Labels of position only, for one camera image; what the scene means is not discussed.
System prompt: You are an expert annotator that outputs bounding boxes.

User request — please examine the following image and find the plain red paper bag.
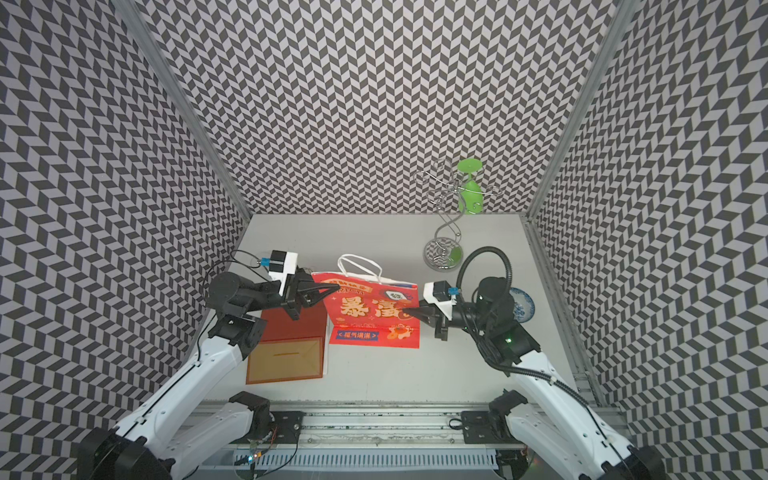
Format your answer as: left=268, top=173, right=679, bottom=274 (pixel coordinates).
left=245, top=303, right=328, bottom=384

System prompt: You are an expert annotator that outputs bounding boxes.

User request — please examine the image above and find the red printed paper bag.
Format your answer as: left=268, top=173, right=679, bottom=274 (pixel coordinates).
left=312, top=254, right=420, bottom=349

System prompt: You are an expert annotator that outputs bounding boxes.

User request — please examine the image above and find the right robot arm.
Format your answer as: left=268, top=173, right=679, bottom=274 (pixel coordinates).
left=407, top=246, right=667, bottom=479

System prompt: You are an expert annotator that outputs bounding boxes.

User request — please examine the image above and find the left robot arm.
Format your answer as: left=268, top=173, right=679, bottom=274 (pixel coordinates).
left=76, top=250, right=340, bottom=479

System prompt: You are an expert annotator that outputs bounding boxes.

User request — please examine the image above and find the blue white ceramic dish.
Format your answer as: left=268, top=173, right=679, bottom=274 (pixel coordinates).
left=510, top=287, right=536, bottom=324

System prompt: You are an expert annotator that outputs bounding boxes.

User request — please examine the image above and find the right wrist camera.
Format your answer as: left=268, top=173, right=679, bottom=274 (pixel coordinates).
left=423, top=280, right=460, bottom=322

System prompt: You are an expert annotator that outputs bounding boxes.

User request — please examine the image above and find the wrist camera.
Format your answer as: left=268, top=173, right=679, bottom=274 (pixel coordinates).
left=423, top=280, right=460, bottom=322
left=260, top=250, right=298, bottom=295

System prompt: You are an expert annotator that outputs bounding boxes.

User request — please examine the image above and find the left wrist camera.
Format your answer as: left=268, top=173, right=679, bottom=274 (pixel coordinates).
left=260, top=250, right=298, bottom=295

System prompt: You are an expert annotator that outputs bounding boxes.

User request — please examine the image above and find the green wire rack stand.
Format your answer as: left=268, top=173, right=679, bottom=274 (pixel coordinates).
left=420, top=158, right=486, bottom=272

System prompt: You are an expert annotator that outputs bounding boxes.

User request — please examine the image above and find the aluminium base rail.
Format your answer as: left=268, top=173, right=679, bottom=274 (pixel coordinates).
left=143, top=400, right=637, bottom=480

